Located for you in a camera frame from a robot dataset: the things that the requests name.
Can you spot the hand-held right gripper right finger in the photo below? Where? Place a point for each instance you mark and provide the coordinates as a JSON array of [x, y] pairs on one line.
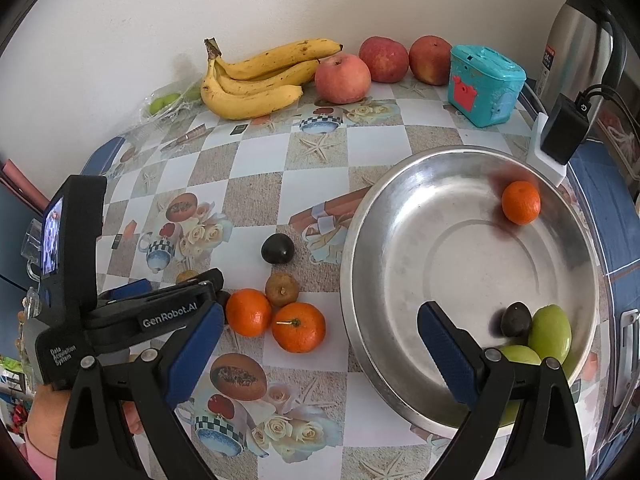
[[445, 355]]

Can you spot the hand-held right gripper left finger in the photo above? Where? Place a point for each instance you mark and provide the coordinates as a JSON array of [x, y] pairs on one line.
[[195, 355]]

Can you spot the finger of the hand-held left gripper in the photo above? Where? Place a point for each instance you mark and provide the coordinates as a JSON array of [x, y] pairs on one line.
[[127, 290], [165, 310]]

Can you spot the small brown fruit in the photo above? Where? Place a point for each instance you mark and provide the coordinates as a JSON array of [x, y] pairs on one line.
[[187, 276], [281, 289]]

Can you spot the orange tangerine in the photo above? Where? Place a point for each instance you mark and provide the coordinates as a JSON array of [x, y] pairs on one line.
[[298, 327], [521, 202], [248, 311]]

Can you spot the green mango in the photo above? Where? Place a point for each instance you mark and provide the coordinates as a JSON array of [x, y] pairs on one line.
[[520, 355], [550, 335]]

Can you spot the large steel bowl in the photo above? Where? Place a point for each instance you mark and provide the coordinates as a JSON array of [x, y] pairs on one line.
[[450, 260]]

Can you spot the person's left hand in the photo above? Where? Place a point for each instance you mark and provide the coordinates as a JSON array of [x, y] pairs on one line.
[[45, 415]]

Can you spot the clear plastic hook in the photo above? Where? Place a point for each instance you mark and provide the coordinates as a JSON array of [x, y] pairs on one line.
[[32, 245]]

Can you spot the printed checkered tablecloth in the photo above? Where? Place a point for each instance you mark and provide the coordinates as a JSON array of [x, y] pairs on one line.
[[250, 185]]

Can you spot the clear bag of green fruit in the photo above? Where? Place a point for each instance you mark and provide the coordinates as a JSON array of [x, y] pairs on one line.
[[165, 102]]

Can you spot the white phone stand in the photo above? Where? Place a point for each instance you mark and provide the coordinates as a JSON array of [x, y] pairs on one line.
[[627, 360]]

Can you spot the white adapter stand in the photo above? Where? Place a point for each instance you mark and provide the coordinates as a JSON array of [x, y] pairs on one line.
[[542, 167]]

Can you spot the yellow banana bunch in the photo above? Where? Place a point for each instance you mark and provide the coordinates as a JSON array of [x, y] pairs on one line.
[[250, 100]]

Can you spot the black power adapter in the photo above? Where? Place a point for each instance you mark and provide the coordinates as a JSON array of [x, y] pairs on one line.
[[565, 130]]

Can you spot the teal toy box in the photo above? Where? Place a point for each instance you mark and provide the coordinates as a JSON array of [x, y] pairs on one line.
[[480, 90]]

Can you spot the pale red apple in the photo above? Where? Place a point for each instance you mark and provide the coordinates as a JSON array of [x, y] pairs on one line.
[[342, 78]]

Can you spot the dark red apple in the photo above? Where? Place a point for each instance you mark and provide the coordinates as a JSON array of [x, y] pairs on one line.
[[383, 59], [431, 60]]

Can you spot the steel thermos jug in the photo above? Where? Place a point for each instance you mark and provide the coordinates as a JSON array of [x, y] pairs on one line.
[[575, 45]]

